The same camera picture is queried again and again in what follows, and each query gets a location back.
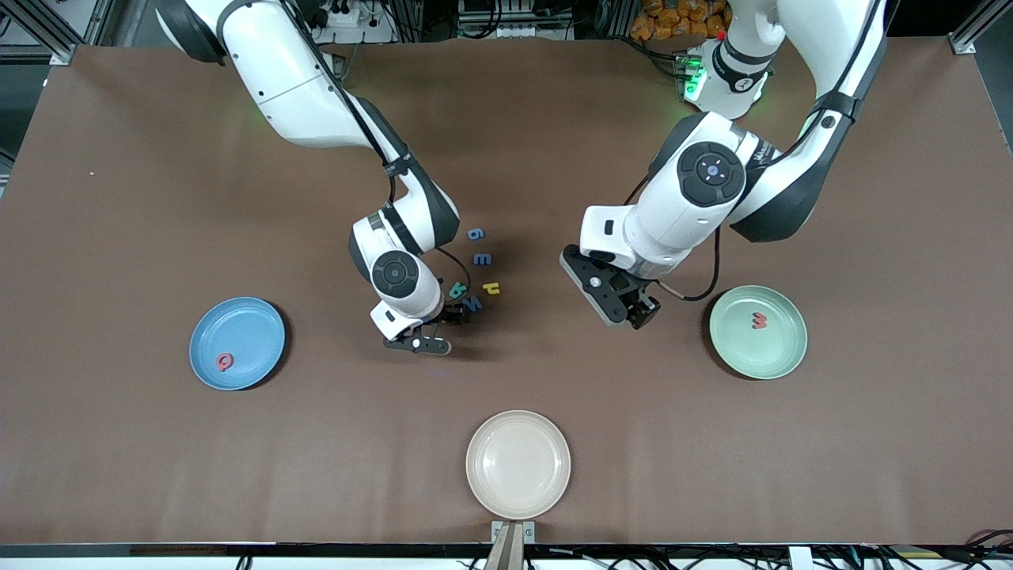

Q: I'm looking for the green plate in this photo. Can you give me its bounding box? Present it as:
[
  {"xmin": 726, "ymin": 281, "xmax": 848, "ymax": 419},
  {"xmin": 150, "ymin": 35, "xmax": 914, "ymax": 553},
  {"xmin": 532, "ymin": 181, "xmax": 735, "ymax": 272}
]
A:
[{"xmin": 709, "ymin": 285, "xmax": 809, "ymax": 382}]

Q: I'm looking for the beige plate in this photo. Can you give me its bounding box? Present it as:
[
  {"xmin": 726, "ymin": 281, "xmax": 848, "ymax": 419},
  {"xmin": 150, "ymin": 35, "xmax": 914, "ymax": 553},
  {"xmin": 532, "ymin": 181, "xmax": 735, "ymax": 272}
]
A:
[{"xmin": 465, "ymin": 409, "xmax": 572, "ymax": 522}]

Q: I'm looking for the blue plate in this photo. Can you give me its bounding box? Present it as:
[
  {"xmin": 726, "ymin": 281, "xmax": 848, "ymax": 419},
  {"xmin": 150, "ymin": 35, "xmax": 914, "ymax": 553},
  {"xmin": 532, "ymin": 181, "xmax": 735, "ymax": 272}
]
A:
[{"xmin": 188, "ymin": 297, "xmax": 286, "ymax": 392}]

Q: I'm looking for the brown table mat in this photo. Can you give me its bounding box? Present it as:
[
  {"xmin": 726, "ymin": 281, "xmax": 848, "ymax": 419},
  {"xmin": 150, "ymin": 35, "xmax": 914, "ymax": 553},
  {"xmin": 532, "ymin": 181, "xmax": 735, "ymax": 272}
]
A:
[{"xmin": 0, "ymin": 38, "xmax": 1013, "ymax": 547}]

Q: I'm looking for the bag of orange items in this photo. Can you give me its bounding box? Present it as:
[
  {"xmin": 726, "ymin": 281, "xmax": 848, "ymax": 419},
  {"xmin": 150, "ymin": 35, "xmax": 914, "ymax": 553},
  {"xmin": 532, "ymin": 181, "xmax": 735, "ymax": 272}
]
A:
[{"xmin": 631, "ymin": 0, "xmax": 730, "ymax": 42}]

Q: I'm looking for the white power strip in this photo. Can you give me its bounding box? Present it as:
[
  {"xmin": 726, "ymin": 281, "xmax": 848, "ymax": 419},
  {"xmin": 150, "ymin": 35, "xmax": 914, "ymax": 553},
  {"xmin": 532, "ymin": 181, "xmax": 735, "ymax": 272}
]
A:
[{"xmin": 317, "ymin": 0, "xmax": 396, "ymax": 44}]

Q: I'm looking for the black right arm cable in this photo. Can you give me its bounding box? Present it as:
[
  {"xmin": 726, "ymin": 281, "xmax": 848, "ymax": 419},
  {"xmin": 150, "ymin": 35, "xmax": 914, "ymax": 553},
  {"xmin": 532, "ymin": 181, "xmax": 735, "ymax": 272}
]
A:
[{"xmin": 285, "ymin": 0, "xmax": 472, "ymax": 302}]

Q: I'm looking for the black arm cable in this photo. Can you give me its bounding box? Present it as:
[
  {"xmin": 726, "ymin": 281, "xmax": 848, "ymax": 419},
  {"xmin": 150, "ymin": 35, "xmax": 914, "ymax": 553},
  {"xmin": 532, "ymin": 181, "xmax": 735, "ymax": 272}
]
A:
[
  {"xmin": 625, "ymin": 0, "xmax": 887, "ymax": 303},
  {"xmin": 285, "ymin": 0, "xmax": 472, "ymax": 302}
]

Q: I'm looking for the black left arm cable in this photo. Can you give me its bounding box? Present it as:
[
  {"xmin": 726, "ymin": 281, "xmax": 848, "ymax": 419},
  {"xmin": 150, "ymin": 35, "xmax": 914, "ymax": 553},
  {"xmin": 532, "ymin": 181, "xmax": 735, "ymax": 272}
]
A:
[{"xmin": 625, "ymin": 0, "xmax": 887, "ymax": 303}]

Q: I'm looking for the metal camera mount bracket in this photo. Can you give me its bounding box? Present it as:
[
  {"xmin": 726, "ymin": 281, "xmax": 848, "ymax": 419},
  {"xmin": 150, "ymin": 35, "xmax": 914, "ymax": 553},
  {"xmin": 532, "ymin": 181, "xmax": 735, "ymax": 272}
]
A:
[{"xmin": 484, "ymin": 520, "xmax": 537, "ymax": 570}]

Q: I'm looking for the black table edge rail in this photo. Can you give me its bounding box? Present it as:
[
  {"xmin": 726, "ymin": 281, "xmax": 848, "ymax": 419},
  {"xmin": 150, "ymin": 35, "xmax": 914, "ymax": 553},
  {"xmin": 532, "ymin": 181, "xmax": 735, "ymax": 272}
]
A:
[{"xmin": 0, "ymin": 542, "xmax": 1013, "ymax": 560}]

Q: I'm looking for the aluminium frame profile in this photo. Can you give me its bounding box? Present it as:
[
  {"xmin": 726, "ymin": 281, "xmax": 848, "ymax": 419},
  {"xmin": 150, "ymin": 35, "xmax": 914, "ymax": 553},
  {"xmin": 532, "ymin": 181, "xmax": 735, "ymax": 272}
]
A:
[
  {"xmin": 16, "ymin": 0, "xmax": 108, "ymax": 66},
  {"xmin": 948, "ymin": 0, "xmax": 1013, "ymax": 56}
]

